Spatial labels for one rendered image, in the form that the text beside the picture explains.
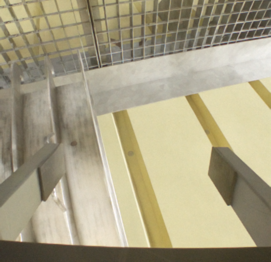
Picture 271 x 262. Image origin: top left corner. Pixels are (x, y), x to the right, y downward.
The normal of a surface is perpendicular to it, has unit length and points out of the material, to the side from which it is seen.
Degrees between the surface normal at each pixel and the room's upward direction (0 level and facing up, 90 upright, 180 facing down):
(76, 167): 77
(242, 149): 90
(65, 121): 85
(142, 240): 90
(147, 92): 90
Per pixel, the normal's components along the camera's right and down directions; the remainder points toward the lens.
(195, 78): -0.01, -0.55
